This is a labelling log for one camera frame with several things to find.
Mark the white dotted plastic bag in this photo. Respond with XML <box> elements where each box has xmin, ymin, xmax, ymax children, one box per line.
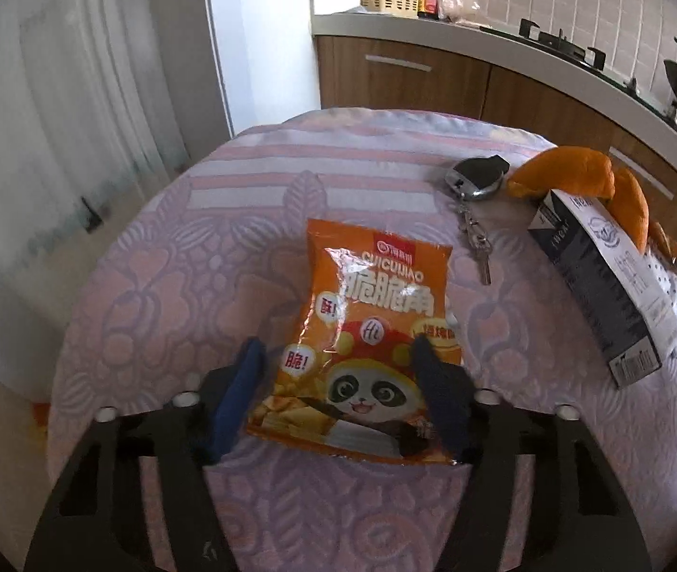
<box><xmin>642</xmin><ymin>244</ymin><xmax>677</xmax><ymax>359</ymax></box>

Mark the wooden kitchen cabinet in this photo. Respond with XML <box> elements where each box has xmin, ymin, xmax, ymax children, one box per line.
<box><xmin>312</xmin><ymin>34</ymin><xmax>677</xmax><ymax>290</ymax></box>

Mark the white sheer curtain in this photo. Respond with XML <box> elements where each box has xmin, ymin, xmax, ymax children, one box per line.
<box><xmin>0</xmin><ymin>0</ymin><xmax>197</xmax><ymax>287</ymax></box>

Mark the pink floral tablecloth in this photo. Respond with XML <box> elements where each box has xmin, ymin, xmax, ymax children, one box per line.
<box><xmin>46</xmin><ymin>107</ymin><xmax>677</xmax><ymax>572</ymax></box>

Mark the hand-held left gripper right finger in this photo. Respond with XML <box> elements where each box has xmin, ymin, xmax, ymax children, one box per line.
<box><xmin>412</xmin><ymin>334</ymin><xmax>653</xmax><ymax>572</ymax></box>

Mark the orange plush toy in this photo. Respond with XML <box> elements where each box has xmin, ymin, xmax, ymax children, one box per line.
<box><xmin>505</xmin><ymin>145</ymin><xmax>677</xmax><ymax>264</ymax></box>

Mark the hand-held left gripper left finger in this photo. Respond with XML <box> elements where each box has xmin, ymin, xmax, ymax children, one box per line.
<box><xmin>22</xmin><ymin>337</ymin><xmax>268</xmax><ymax>572</ymax></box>

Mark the black gas stove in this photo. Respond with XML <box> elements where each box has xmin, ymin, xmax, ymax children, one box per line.
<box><xmin>480</xmin><ymin>18</ymin><xmax>677</xmax><ymax>163</ymax></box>

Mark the dark carton box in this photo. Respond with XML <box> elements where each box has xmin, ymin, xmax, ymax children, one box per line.
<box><xmin>527</xmin><ymin>187</ymin><xmax>677</xmax><ymax>391</ymax></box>

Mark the orange panda snack packet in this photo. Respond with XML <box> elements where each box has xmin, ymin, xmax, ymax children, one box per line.
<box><xmin>245</xmin><ymin>218</ymin><xmax>472</xmax><ymax>466</ymax></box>

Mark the black key fob with keys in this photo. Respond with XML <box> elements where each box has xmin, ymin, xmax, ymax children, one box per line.
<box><xmin>444</xmin><ymin>155</ymin><xmax>513</xmax><ymax>287</ymax></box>

